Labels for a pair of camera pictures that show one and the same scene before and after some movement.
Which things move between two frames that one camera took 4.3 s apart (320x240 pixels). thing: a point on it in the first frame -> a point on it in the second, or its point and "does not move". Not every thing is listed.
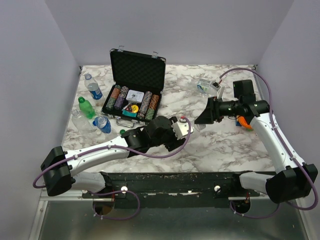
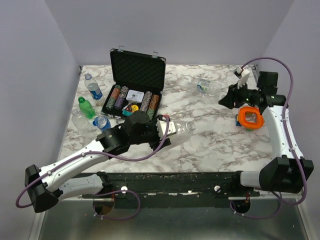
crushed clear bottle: x=81 y=123 does not move
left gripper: x=174 y=144 -> x=153 y=145
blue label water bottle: x=93 y=87 does not move
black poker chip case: x=135 y=95 does not move
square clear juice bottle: x=199 y=127 -> x=183 y=129
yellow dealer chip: x=135 y=108 does not move
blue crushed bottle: x=103 y=123 does not move
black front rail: x=173 y=190 does not move
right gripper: x=213 y=110 -> x=235 y=96
